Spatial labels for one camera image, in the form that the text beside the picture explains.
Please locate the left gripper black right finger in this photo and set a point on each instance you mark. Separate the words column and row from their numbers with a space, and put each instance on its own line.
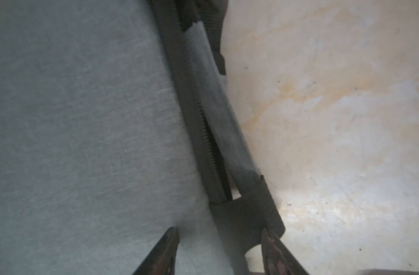
column 277, row 259

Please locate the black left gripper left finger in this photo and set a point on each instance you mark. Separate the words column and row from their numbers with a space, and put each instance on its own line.
column 162, row 258

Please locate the grey laptop sleeve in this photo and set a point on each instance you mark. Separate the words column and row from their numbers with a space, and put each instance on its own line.
column 115, row 126

